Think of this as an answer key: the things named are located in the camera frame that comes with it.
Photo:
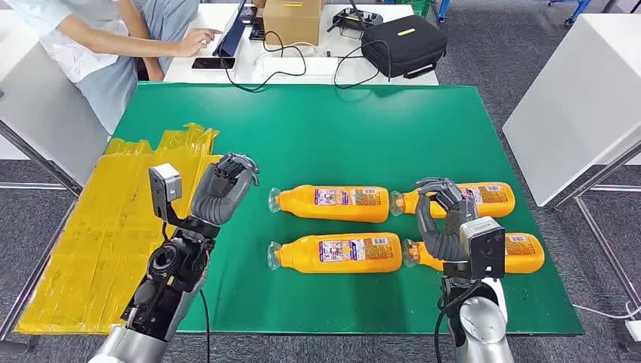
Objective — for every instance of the green plastic crate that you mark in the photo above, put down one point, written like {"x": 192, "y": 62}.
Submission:
{"x": 423, "y": 6}

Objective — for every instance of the dark blue laptop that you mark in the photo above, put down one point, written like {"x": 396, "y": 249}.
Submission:
{"x": 231, "y": 35}

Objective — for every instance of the white power strip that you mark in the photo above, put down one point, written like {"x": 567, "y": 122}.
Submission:
{"x": 634, "y": 331}

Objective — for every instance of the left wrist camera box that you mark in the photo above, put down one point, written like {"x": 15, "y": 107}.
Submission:
{"x": 164, "y": 185}

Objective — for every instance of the white table with metal legs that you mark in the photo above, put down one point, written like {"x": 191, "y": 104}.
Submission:
{"x": 576, "y": 100}
{"x": 45, "y": 110}

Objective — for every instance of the yellow plastic sheet stack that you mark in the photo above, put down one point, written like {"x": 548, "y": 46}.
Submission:
{"x": 110, "y": 235}

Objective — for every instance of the black smartphone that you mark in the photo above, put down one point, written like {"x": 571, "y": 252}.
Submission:
{"x": 257, "y": 30}
{"x": 213, "y": 63}
{"x": 249, "y": 15}

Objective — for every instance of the blue metal shelf rack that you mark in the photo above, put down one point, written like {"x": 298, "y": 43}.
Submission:
{"x": 576, "y": 10}

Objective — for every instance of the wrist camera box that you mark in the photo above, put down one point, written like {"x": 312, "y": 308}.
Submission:
{"x": 483, "y": 245}
{"x": 164, "y": 185}

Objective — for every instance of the person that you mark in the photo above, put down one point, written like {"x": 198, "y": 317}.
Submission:
{"x": 100, "y": 45}

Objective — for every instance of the green table mat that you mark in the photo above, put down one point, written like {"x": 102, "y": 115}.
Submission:
{"x": 350, "y": 140}

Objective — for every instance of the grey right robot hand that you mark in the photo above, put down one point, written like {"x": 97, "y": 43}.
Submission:
{"x": 450, "y": 208}

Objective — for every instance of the black carrying case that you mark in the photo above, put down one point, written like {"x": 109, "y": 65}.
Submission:
{"x": 405, "y": 47}

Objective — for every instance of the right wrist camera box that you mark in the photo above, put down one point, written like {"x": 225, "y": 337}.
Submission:
{"x": 483, "y": 245}

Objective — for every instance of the black remote controller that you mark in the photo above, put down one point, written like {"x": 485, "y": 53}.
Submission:
{"x": 356, "y": 20}

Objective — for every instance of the orange plastic bottle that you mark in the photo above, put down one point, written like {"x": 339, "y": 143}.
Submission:
{"x": 523, "y": 253}
{"x": 305, "y": 255}
{"x": 493, "y": 200}
{"x": 300, "y": 205}

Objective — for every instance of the white desk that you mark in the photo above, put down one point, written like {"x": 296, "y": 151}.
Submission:
{"x": 210, "y": 20}

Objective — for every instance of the brown cardboard box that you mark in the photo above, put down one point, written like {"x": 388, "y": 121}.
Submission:
{"x": 293, "y": 25}

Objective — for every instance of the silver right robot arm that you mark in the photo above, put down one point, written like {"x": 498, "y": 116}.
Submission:
{"x": 480, "y": 325}

